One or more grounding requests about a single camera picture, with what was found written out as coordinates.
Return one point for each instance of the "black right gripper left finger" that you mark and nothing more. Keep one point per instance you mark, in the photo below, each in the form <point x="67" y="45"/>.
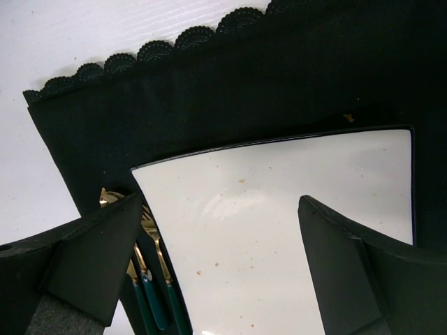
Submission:
<point x="67" y="280"/>

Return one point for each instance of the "gold knife green handle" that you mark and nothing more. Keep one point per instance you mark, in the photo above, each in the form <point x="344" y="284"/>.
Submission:
<point x="134" y="279"/>

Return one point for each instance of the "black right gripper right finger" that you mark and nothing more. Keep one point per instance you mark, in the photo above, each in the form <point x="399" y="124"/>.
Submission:
<point x="367" y="282"/>

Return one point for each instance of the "white square plate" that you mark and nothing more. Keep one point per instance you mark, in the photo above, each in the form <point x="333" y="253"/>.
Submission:
<point x="229" y="221"/>

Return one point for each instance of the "gold fork green handle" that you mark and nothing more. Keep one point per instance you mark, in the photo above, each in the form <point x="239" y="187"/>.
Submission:
<point x="179" y="313"/>

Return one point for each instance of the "black placemat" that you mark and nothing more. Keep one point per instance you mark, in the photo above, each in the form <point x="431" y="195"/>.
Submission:
<point x="297" y="68"/>

